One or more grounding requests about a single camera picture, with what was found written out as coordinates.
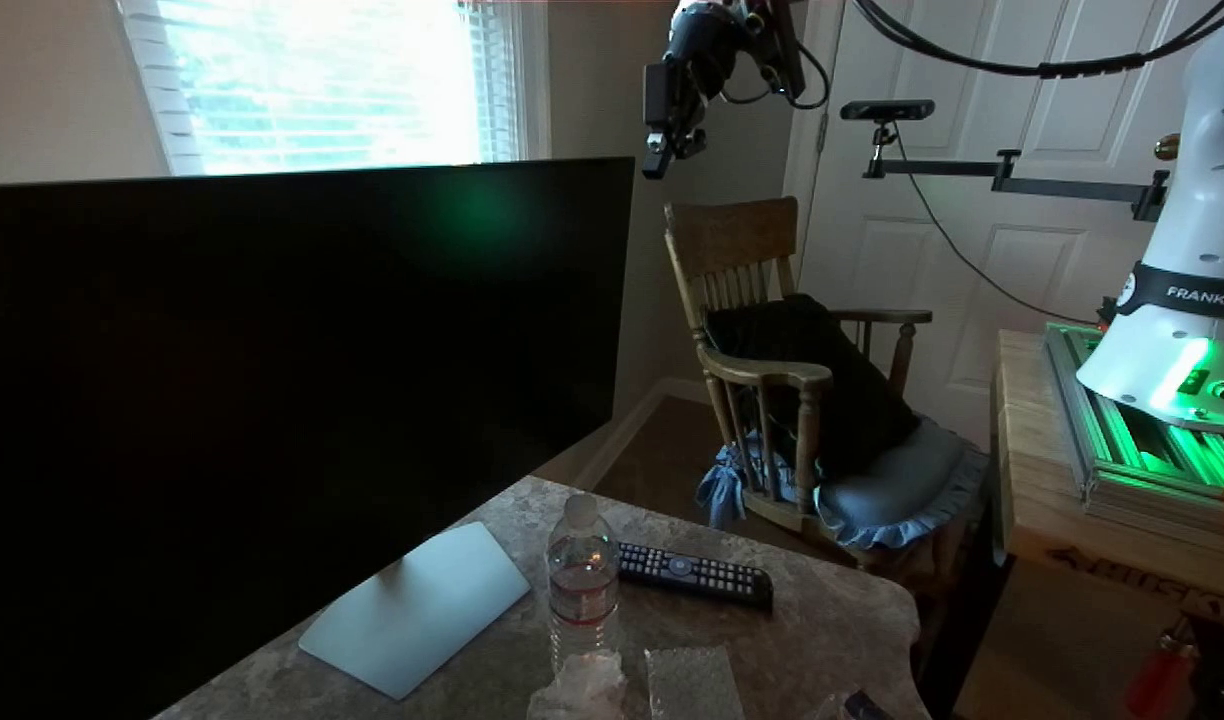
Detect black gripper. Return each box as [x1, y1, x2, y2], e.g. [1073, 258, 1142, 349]
[640, 0, 789, 180]

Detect large black monitor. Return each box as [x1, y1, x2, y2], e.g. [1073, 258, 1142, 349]
[0, 155, 633, 720]

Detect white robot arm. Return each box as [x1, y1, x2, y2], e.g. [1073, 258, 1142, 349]
[645, 0, 1224, 431]

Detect grey monitor stand base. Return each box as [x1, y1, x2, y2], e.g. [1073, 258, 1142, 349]
[301, 518, 528, 699]

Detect wooden rocking chair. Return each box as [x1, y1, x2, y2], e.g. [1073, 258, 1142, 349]
[666, 196, 988, 564]

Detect white panelled door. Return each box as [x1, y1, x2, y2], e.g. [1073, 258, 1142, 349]
[789, 0, 1212, 440]

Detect dark cloth on chair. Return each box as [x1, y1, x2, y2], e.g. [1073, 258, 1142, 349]
[704, 291, 924, 488]

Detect white window blinds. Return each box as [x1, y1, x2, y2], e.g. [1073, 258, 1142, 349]
[114, 0, 528, 177]

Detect blue seat cushion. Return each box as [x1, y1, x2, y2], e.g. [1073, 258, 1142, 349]
[698, 421, 988, 553]

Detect clear plastic water bottle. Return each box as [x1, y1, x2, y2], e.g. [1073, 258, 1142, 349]
[543, 490, 622, 663]

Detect black remote control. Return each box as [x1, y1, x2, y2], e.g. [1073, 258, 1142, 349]
[618, 541, 774, 613]

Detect crumpled clear plastic wrap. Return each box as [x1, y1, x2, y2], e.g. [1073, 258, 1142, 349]
[528, 646, 750, 720]

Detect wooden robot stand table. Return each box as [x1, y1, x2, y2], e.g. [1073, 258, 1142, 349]
[994, 332, 1224, 601]

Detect black camera on boom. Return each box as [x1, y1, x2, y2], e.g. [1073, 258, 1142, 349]
[841, 101, 937, 125]

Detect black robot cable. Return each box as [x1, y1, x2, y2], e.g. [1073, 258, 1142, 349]
[857, 0, 1224, 78]

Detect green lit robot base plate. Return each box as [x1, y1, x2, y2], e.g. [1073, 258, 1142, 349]
[1043, 324, 1224, 507]

